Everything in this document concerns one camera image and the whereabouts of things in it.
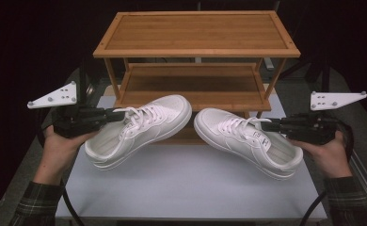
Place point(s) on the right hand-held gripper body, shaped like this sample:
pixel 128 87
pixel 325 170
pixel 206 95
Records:
pixel 310 127

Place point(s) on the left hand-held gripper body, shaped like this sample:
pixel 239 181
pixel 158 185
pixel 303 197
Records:
pixel 78 121

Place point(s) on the white sneaker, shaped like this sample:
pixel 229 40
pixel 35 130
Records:
pixel 222 125
pixel 153 125

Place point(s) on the wooden three-tier shoe rack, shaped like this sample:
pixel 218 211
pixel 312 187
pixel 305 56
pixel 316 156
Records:
pixel 197 31

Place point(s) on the person's right hand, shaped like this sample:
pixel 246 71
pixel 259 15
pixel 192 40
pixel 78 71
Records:
pixel 329 153

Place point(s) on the person's left hand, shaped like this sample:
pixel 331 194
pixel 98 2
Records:
pixel 60 150

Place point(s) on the black metal stand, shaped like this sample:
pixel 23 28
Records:
pixel 326 78
pixel 82 72

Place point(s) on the white bar behind rack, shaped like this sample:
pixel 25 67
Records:
pixel 268 63

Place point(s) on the aluminium rail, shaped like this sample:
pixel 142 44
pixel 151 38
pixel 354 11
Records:
pixel 366 175
pixel 18 201

